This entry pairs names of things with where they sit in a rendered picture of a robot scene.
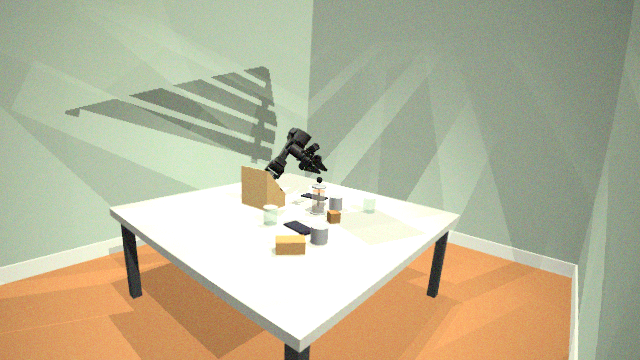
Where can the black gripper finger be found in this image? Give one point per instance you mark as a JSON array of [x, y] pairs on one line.
[[320, 165], [311, 168]]

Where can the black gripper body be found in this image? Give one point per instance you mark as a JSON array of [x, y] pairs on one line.
[[305, 159]]

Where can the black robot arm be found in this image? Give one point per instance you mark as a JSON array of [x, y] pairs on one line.
[[296, 140]]

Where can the grey cylinder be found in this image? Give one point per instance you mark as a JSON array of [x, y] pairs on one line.
[[335, 202], [319, 234]]

